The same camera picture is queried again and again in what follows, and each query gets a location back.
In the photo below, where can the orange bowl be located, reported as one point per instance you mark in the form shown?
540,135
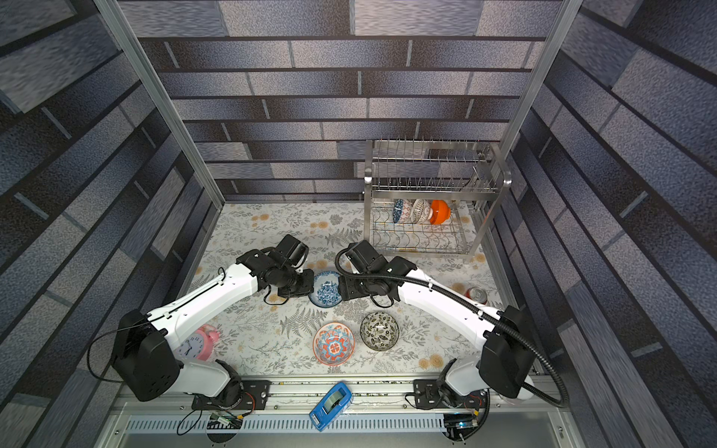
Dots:
440,212

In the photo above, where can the aluminium rail frame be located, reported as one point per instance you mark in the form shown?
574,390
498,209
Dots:
406,407

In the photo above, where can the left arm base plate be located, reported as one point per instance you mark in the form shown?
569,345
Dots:
249,395

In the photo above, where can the red blue floral bowl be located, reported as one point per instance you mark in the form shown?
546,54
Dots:
333,344

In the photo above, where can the floral table mat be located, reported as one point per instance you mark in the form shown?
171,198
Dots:
262,335

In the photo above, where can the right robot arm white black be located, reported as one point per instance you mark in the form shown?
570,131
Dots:
366,273

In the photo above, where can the pink alarm clock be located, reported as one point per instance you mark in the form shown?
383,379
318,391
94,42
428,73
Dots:
200,344

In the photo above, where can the blue dotted pattern bowl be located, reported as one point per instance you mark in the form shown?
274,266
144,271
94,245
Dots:
402,211

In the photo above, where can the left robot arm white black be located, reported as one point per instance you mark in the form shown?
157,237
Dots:
146,348

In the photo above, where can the black white floral bowl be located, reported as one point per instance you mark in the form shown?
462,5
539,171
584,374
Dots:
379,331

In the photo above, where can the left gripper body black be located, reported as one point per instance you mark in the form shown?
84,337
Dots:
302,285

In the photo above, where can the blue handheld meter device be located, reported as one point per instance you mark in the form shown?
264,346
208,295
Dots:
336,400

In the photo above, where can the red soda can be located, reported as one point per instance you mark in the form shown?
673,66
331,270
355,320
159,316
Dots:
476,294

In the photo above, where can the steel two-tier dish rack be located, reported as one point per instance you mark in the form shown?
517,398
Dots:
473,178

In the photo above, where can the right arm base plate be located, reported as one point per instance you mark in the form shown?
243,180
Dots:
432,394

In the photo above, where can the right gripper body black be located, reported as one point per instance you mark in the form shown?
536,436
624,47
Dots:
349,286

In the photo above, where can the white lattice pattern bowl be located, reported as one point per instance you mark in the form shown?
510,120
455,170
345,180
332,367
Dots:
421,211

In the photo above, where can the blue floral rim bowl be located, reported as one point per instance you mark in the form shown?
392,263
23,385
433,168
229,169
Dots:
326,290

